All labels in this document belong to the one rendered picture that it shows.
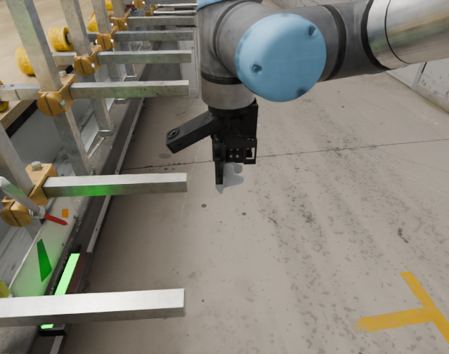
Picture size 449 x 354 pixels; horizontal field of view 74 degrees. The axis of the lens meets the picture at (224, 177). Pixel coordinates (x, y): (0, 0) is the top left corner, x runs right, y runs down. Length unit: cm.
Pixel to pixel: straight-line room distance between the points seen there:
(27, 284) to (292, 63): 57
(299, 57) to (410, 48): 11
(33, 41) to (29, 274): 46
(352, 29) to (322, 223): 145
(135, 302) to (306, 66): 39
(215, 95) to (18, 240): 69
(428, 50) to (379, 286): 135
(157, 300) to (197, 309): 93
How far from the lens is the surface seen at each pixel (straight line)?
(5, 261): 94
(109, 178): 66
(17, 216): 67
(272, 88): 35
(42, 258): 71
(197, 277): 149
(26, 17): 77
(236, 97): 49
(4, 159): 62
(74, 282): 71
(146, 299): 49
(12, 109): 96
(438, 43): 36
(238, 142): 54
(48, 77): 80
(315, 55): 36
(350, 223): 182
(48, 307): 53
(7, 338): 71
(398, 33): 37
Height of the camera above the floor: 125
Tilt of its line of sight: 39 degrees down
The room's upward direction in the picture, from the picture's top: straight up
